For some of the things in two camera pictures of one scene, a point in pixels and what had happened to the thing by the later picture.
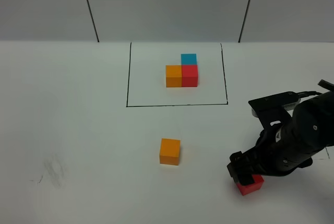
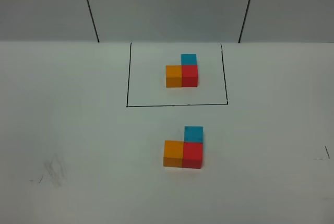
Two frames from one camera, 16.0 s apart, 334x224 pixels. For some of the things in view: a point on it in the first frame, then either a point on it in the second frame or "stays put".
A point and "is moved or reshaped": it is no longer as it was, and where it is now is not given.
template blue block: (188, 59) stays put
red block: (257, 185) → (192, 155)
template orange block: (174, 76) stays put
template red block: (189, 75) stays put
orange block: (169, 151) is moved or reshaped
